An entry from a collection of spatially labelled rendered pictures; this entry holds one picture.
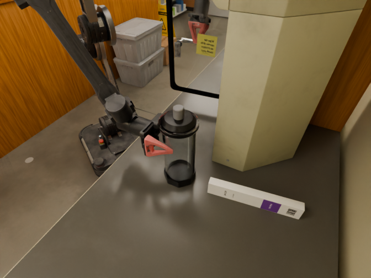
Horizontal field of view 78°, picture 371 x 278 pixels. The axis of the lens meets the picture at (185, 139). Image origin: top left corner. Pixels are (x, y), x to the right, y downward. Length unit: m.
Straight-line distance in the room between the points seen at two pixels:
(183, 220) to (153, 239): 0.09
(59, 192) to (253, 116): 1.74
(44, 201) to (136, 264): 1.54
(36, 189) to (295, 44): 2.04
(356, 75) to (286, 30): 0.48
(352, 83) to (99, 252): 0.95
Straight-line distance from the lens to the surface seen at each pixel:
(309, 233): 0.74
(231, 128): 0.68
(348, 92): 1.01
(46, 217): 2.01
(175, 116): 0.58
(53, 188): 2.15
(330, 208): 0.81
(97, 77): 0.73
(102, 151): 1.91
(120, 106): 0.64
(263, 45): 0.56
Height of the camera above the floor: 1.54
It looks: 43 degrees down
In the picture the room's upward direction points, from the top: straight up
